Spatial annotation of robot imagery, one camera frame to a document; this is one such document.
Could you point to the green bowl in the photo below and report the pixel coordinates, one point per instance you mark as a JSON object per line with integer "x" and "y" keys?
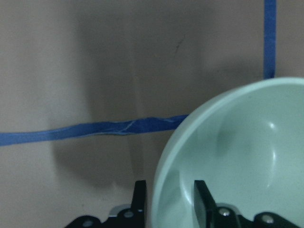
{"x": 247, "y": 144}

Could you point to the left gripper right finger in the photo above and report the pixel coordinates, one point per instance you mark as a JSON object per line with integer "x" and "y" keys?
{"x": 212, "y": 215}

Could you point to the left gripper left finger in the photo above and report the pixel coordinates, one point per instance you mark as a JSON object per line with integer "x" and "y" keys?
{"x": 130, "y": 216}

